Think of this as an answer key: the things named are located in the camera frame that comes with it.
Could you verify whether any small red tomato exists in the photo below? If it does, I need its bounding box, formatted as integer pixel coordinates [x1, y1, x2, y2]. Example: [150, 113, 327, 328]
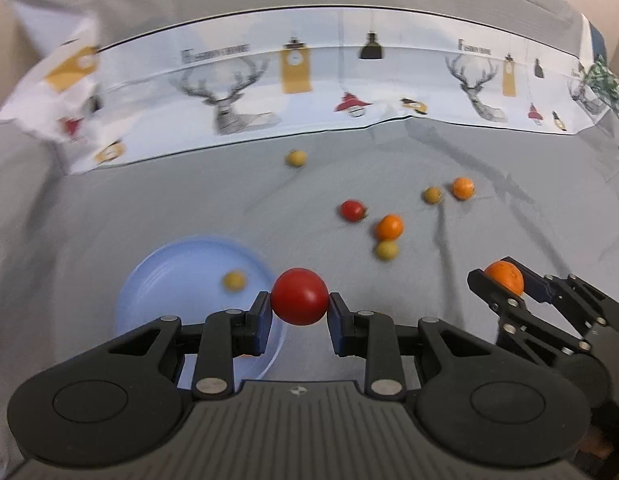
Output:
[339, 199, 368, 222]

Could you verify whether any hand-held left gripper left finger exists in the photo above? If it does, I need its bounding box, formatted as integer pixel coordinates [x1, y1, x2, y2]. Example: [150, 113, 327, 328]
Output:
[108, 291, 275, 401]

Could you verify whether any light blue plate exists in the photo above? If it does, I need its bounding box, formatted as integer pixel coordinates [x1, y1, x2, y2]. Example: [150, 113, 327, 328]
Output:
[114, 236, 285, 382]

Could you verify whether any small orange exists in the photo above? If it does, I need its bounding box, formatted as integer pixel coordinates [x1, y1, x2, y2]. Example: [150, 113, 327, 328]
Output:
[451, 176, 475, 201]
[375, 214, 405, 241]
[484, 260, 525, 295]

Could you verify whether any green checked cloth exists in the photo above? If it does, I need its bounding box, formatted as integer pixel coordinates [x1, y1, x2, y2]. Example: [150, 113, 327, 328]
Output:
[582, 55, 619, 133]

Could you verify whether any white deer printed cloth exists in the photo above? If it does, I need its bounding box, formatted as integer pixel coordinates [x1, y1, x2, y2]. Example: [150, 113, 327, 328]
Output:
[0, 2, 619, 177]

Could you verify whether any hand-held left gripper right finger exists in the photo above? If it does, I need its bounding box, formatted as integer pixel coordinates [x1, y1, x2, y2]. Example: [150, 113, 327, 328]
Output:
[327, 292, 494, 401]

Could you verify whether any large red tomato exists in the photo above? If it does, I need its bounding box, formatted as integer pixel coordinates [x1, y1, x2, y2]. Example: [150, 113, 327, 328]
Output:
[270, 268, 330, 326]

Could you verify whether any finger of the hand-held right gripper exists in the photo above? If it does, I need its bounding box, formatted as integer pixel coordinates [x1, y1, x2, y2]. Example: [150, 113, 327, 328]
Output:
[507, 258, 619, 333]
[467, 266, 593, 367]

